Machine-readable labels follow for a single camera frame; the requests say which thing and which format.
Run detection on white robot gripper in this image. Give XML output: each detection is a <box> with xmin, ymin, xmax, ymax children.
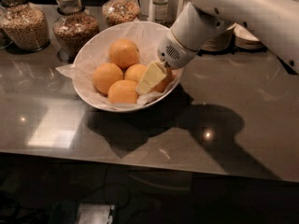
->
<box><xmin>136</xmin><ymin>29</ymin><xmax>200</xmax><ymax>95</ymax></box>

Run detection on orange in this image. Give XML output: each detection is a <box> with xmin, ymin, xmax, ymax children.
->
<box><xmin>151</xmin><ymin>68</ymin><xmax>173</xmax><ymax>93</ymax></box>
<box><xmin>107</xmin><ymin>79</ymin><xmax>139</xmax><ymax>104</ymax></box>
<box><xmin>124</xmin><ymin>63</ymin><xmax>147</xmax><ymax>82</ymax></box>
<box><xmin>108</xmin><ymin>38</ymin><xmax>140</xmax><ymax>69</ymax></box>
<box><xmin>93</xmin><ymin>63</ymin><xmax>123</xmax><ymax>94</ymax></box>

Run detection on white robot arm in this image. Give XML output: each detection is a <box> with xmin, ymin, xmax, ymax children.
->
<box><xmin>136</xmin><ymin>0</ymin><xmax>299</xmax><ymax>95</ymax></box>

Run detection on white oval bowl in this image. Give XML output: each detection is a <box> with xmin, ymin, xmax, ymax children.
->
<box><xmin>71</xmin><ymin>21</ymin><xmax>185</xmax><ymax>114</ymax></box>

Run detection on white paper bowl liner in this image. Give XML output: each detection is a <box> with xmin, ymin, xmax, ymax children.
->
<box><xmin>55</xmin><ymin>18</ymin><xmax>185</xmax><ymax>111</ymax></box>

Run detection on tall stack paper bowls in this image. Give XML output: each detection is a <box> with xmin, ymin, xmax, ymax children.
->
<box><xmin>201</xmin><ymin>23</ymin><xmax>235</xmax><ymax>52</ymax></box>

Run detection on clear glass bottle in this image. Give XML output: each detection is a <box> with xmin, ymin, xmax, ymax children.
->
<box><xmin>152</xmin><ymin>0</ymin><xmax>168</xmax><ymax>24</ymax></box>

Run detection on right glass cereal jar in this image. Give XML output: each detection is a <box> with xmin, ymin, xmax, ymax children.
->
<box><xmin>102</xmin><ymin>0</ymin><xmax>140</xmax><ymax>27</ymax></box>

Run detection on glass cereal jar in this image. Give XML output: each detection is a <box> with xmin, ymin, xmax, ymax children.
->
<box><xmin>102</xmin><ymin>0</ymin><xmax>140</xmax><ymax>27</ymax></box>
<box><xmin>0</xmin><ymin>0</ymin><xmax>50</xmax><ymax>51</ymax></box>

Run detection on short stack paper bowls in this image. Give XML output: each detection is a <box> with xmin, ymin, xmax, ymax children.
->
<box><xmin>234</xmin><ymin>24</ymin><xmax>264</xmax><ymax>50</ymax></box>

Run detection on middle glass granola jar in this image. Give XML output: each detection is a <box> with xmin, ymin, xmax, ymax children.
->
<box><xmin>52</xmin><ymin>0</ymin><xmax>100</xmax><ymax>59</ymax></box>

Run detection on left glass cereal jar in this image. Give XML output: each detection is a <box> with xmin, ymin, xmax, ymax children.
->
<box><xmin>0</xmin><ymin>0</ymin><xmax>50</xmax><ymax>51</ymax></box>

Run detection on far left glass jar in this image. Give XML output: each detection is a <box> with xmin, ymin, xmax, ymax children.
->
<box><xmin>0</xmin><ymin>7</ymin><xmax>12</xmax><ymax>49</ymax></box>

